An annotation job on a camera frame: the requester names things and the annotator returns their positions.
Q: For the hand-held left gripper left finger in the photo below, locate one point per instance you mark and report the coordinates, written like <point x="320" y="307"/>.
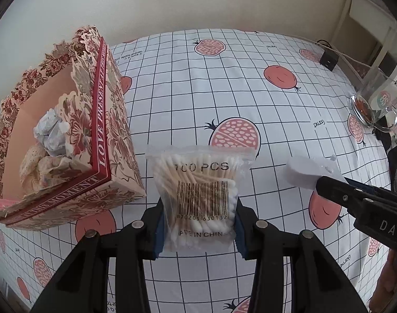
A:
<point x="158" y="238"/>

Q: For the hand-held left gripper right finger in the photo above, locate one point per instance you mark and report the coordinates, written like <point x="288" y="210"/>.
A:
<point x="241" y="238"/>

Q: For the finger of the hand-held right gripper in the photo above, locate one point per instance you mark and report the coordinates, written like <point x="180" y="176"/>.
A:
<point x="371" y="190"/>
<point x="335" y="192"/>

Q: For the white plastic floss case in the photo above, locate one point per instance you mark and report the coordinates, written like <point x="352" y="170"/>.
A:
<point x="307" y="172"/>

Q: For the bag of cotton swabs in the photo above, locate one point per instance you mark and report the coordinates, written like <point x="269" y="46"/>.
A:
<point x="198" y="195"/>

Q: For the floral paper box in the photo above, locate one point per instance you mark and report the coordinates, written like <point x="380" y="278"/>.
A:
<point x="103" y="130"/>

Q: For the beige mesh loofah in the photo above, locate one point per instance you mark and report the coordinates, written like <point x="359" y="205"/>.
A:
<point x="38" y="166"/>

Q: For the person's right forearm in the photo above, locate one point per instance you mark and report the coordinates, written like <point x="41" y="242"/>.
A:
<point x="392" y="287"/>

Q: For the desktop with checked pomegranate cloth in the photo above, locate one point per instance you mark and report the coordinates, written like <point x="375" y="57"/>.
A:
<point x="218" y="88"/>

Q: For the clear glass mug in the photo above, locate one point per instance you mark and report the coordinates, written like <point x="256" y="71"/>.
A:
<point x="374" y="104"/>

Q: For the black power adapter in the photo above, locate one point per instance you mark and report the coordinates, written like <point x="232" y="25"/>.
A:
<point x="328" y="60"/>

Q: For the white shelf unit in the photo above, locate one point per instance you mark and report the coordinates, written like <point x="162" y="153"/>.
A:
<point x="374" y="22"/>

